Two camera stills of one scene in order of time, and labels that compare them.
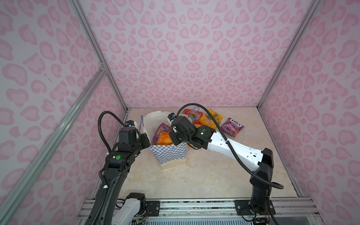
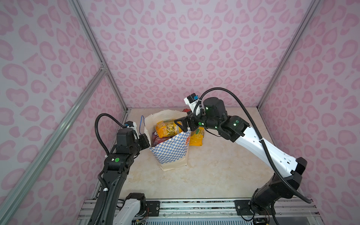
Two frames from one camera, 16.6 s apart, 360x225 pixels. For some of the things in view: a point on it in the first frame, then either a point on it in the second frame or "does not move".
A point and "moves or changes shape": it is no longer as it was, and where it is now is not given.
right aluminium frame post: (312, 6) does not move
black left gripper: (142, 137) does not move
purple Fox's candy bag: (232, 127) moves or changes shape
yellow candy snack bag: (206, 119) moves or changes shape
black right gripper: (173, 134) to (191, 117)
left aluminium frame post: (96, 48) does not move
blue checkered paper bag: (168, 157) does not move
